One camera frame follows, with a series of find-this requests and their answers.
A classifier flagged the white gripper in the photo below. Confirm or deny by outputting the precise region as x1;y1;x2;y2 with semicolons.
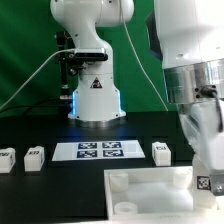
178;100;224;196

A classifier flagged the white square tabletop part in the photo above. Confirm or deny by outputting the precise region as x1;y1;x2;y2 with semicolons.
104;166;224;224

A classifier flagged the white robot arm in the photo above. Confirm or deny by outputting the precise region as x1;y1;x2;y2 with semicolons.
50;0;224;196

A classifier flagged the white sheet with tags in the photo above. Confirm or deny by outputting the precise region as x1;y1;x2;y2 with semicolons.
52;140;145;161

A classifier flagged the black cable on table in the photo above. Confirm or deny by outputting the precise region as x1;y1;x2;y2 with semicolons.
0;97;73;118

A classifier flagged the black camera on stand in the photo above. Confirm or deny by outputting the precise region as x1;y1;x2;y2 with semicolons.
55;31;112;99

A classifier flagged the white camera cable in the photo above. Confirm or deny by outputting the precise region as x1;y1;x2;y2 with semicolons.
0;0;169;112

